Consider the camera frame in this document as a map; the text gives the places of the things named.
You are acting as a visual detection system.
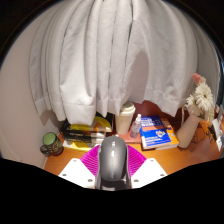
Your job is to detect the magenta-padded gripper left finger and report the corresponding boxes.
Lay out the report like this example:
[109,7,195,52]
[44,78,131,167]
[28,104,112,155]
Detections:
[58,143,103,190]

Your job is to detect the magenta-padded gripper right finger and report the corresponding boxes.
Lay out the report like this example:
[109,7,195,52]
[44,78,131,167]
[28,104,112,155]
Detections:
[126,143,168,189]

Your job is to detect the dark grey computer mouse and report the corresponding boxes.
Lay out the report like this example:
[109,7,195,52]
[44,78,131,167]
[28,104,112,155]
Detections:
[94,134,132,191]

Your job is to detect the white and yellow book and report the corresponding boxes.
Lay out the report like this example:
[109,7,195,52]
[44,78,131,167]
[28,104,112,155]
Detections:
[63,139,103,153]

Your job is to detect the dark mug with green inside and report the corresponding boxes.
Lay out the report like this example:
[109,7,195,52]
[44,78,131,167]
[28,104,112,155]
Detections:
[39,131,65,157]

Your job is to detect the blue book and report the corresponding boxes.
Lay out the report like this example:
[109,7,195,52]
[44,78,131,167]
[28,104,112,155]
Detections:
[139,115,172,150]

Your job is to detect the red book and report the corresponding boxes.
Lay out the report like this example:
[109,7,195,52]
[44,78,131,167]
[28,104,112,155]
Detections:
[109,128,143,144]

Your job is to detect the clear spray bottle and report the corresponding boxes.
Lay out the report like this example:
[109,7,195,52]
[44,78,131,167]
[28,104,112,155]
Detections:
[129,113,143,139]

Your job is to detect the orange book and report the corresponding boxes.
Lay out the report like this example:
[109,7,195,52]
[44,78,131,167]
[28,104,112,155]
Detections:
[159,117,180,150]

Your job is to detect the white lidded tumbler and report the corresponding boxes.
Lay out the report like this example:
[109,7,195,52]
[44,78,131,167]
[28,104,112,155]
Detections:
[114,100,137,136]

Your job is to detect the white ceramic vase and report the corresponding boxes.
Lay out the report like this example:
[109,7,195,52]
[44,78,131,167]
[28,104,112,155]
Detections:
[175,105,204,149]

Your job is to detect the white device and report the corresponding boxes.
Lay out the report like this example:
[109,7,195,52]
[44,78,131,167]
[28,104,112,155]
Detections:
[211,116,224,151]

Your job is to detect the white and pink flowers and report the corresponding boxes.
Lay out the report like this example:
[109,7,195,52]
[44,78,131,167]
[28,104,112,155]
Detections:
[184,73,216,123]

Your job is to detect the white pleated curtain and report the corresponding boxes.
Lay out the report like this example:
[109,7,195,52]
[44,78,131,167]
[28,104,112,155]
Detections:
[29,0,214,126]

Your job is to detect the black cable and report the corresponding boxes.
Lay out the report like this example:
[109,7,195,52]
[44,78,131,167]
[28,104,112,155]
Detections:
[199,119,218,141]

